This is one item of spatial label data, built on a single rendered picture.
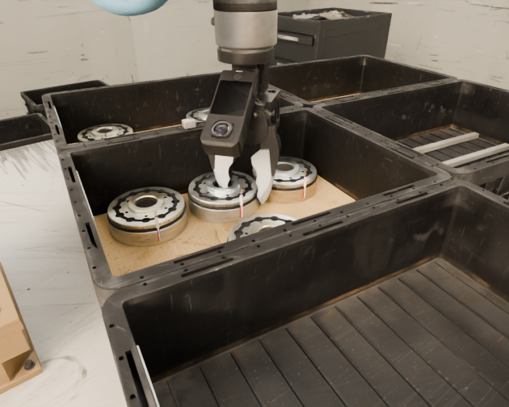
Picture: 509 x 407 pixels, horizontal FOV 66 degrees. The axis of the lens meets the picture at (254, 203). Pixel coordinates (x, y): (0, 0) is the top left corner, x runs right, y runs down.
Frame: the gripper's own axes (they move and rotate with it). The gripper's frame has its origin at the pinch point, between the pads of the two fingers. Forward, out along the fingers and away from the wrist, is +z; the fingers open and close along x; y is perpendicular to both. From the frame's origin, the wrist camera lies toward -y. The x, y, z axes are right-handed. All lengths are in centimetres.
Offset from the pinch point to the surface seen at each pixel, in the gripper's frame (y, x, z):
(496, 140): 37, -42, 2
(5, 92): 198, 248, 55
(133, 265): -15.7, 9.3, 2.0
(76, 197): -17.6, 13.1, -8.0
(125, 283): -27.9, 1.3, -8.0
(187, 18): 330, 150, 14
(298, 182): 4.2, -7.2, -1.1
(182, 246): -10.8, 5.2, 2.0
